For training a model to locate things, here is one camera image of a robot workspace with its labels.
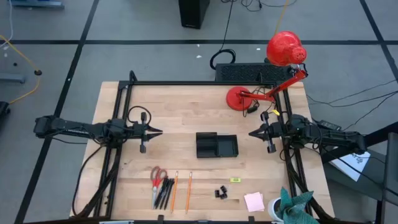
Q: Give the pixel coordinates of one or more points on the black floor disc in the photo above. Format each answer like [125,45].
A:
[38,72]

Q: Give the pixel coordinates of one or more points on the black power adapter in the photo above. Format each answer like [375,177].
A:
[329,124]

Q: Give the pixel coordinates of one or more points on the black computer tower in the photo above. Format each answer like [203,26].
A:
[192,12]

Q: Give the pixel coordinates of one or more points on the small yellow rectangular tag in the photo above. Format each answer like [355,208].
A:
[235,180]

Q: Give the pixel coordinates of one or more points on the black mesh desk organizer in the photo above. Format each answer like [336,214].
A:
[217,145]

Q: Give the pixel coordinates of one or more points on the white plastic strip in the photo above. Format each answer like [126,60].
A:
[116,222]

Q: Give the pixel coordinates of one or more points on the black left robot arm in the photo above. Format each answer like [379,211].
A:
[71,129]

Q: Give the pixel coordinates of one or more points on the grey floor bracket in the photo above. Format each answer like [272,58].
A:
[12,77]

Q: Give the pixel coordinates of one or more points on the teal cloth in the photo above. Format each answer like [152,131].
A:
[293,207]

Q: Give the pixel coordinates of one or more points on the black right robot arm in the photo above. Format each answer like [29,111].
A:
[329,137]

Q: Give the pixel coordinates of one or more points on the black binder clip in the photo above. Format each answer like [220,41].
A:
[224,196]
[223,188]
[217,193]

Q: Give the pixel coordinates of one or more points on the black perforated box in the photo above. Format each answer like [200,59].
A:
[252,72]

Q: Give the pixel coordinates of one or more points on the orange pencil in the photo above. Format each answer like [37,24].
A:
[174,192]
[188,193]

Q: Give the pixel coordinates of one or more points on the white plant pot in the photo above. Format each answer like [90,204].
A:
[273,210]

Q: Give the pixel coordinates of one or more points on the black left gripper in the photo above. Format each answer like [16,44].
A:
[132,130]

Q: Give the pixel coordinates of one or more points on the red desk lamp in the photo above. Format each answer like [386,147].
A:
[284,48]

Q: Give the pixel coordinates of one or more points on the white printed paper sheet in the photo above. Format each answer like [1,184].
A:
[351,165]

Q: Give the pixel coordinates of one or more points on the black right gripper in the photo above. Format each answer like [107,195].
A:
[278,132]

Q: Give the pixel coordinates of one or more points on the blue-grey floor base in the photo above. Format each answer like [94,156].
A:
[37,3]

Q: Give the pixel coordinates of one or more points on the black frame clamp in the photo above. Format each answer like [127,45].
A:
[251,219]
[160,218]

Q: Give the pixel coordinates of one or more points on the pink sticky note pad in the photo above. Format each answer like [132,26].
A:
[254,201]

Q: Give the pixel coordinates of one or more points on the black metal table frame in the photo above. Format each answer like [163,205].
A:
[199,83]

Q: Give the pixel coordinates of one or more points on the black caster wheel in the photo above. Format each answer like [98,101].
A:
[3,108]

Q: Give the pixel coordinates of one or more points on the dark grey side table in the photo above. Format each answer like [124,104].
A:
[357,193]

